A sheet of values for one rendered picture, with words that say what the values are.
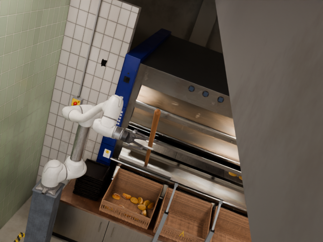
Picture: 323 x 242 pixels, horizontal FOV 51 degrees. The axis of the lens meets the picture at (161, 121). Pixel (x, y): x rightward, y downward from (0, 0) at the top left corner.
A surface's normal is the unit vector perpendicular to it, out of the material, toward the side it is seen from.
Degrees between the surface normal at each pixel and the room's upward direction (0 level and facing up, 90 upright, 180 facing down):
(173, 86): 90
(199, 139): 70
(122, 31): 90
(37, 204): 90
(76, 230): 90
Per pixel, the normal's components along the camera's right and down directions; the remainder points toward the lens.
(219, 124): -0.07, 0.07
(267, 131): -0.94, -0.33
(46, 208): -0.13, 0.40
